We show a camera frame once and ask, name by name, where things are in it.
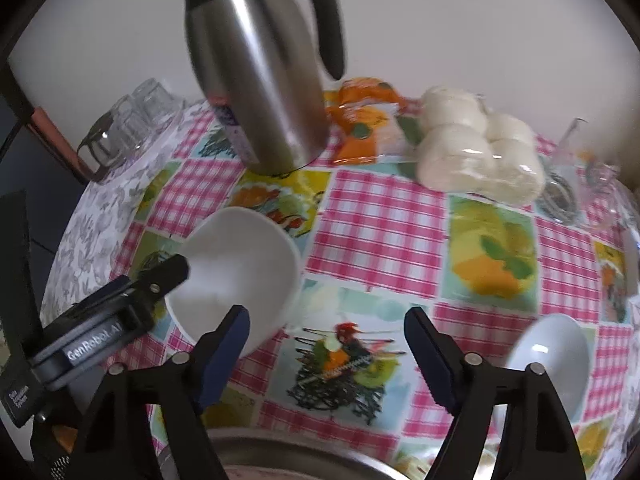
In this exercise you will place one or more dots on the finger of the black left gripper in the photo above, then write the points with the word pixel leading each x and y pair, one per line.
pixel 152 285

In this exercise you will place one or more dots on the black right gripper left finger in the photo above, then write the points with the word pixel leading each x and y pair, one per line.
pixel 115 441

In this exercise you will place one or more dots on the white square cup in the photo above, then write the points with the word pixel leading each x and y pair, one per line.
pixel 237 256

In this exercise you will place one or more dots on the light blue ceramic bowl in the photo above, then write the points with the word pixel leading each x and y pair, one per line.
pixel 562 347

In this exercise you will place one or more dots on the large stainless steel bowl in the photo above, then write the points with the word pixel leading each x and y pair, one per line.
pixel 243 446

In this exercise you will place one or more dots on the pink floral plate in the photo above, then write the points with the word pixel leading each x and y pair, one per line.
pixel 254 472

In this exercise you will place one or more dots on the clear drinking glass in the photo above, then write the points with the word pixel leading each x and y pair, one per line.
pixel 131 129
pixel 156 102

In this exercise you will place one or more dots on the clear drinking glass rear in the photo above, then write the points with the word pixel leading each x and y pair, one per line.
pixel 156 102

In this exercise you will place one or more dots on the pink checkered fruit tablecloth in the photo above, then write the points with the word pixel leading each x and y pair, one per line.
pixel 374 244

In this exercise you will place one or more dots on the white power strip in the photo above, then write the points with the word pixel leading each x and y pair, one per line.
pixel 631 253

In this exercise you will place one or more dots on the clear glass mug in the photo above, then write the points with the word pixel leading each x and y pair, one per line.
pixel 580 184

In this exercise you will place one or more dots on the stainless steel thermos jug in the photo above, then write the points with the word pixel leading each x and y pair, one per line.
pixel 257 65

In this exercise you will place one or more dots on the orange snack packet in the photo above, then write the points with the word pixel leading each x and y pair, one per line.
pixel 368 116

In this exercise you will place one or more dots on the packaged white steamed buns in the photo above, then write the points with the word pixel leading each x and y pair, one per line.
pixel 468 148

